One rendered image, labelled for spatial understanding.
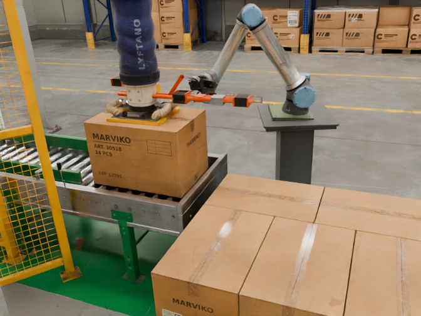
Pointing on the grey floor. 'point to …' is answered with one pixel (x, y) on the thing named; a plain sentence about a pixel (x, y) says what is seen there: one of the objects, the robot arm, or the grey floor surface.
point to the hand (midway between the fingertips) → (194, 89)
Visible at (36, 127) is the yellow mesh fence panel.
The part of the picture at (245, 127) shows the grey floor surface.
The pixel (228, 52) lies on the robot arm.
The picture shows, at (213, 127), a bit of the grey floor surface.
